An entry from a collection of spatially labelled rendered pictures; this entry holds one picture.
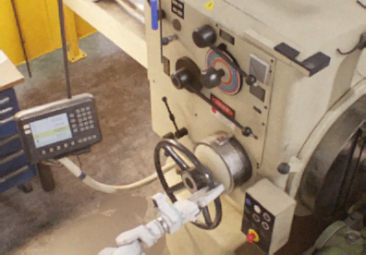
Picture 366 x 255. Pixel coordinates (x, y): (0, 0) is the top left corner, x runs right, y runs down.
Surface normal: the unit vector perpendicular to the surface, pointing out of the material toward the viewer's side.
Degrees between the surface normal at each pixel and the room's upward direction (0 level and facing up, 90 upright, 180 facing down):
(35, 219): 0
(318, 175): 69
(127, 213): 0
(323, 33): 0
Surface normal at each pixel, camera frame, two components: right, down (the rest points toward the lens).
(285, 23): 0.00, -0.73
